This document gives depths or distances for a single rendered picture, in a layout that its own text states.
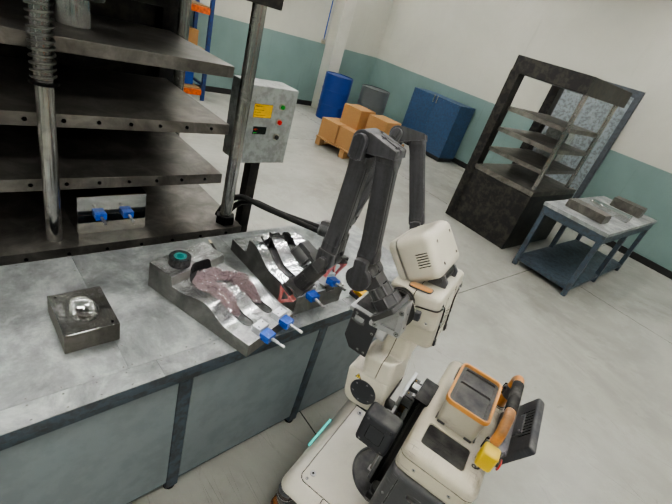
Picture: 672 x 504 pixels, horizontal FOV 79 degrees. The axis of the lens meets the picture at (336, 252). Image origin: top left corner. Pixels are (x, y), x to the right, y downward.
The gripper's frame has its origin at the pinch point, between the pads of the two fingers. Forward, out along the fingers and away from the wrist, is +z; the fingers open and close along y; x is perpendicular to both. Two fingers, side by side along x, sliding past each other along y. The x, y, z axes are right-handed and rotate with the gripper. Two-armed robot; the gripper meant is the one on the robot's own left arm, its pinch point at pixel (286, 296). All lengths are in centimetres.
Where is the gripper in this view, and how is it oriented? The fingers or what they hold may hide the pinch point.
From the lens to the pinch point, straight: 142.6
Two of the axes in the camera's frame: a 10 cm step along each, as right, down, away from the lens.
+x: 6.1, 7.9, -0.9
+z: -6.1, 5.4, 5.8
